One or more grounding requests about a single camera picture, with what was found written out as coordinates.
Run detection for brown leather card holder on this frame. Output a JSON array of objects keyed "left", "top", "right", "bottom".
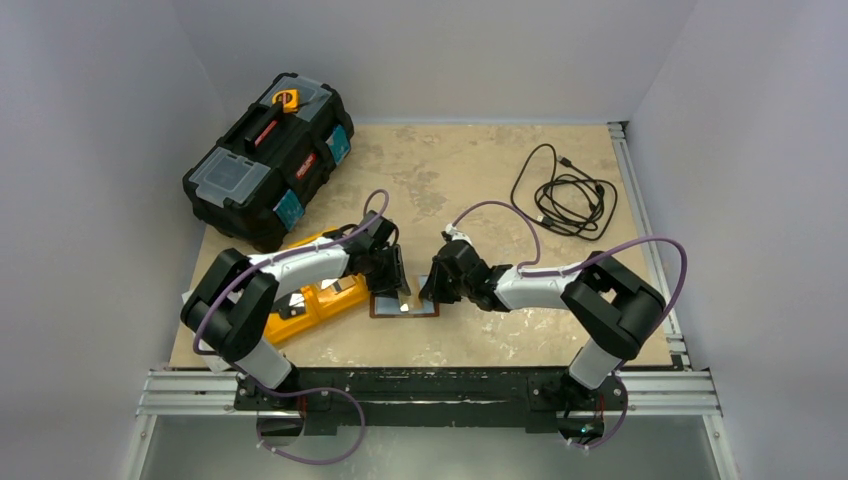
[{"left": 369, "top": 275, "right": 440, "bottom": 319}]

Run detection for white card with black stripe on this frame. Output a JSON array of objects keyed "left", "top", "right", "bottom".
[{"left": 321, "top": 277, "right": 355, "bottom": 294}]

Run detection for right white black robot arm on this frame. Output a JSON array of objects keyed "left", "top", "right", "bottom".
[{"left": 419, "top": 240, "right": 667, "bottom": 407}]

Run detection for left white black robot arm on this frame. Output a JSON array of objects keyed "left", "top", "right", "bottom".
[{"left": 180, "top": 210, "right": 410, "bottom": 409}]

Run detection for card in left compartment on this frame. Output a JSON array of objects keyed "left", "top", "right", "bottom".
[{"left": 272, "top": 293, "right": 307, "bottom": 321}]

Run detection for yellow plastic divided bin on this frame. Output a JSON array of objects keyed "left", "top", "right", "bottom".
[{"left": 263, "top": 228, "right": 371, "bottom": 346}]

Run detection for black plastic toolbox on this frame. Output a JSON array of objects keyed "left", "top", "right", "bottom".
[{"left": 182, "top": 72, "right": 354, "bottom": 253}]

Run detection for orange tape measure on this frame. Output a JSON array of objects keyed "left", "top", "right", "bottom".
[{"left": 271, "top": 89, "right": 300, "bottom": 114}]

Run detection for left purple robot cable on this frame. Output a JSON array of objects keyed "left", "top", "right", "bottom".
[{"left": 192, "top": 188, "right": 391, "bottom": 466}]

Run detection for black coiled usb cable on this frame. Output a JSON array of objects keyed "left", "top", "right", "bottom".
[{"left": 509, "top": 142, "right": 619, "bottom": 242}]

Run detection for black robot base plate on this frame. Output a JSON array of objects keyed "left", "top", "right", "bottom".
[{"left": 234, "top": 366, "right": 628, "bottom": 440}]

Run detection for aluminium right side rail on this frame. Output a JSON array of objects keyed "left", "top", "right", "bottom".
[{"left": 607, "top": 122, "right": 691, "bottom": 370}]

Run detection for aluminium front frame rail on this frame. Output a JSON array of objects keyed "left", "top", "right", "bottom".
[{"left": 136, "top": 367, "right": 720, "bottom": 418}]

